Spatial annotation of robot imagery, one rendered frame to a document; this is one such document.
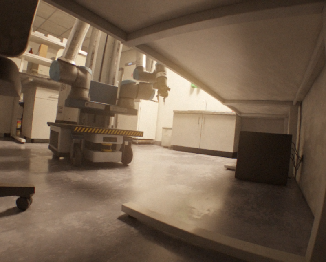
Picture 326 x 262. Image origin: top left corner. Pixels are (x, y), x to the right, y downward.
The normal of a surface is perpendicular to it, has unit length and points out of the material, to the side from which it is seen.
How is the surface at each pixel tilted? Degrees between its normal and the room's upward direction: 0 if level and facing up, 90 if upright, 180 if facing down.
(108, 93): 90
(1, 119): 90
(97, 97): 90
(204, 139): 90
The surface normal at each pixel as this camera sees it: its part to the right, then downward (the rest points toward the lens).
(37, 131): 0.83, 0.07
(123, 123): -0.55, -0.07
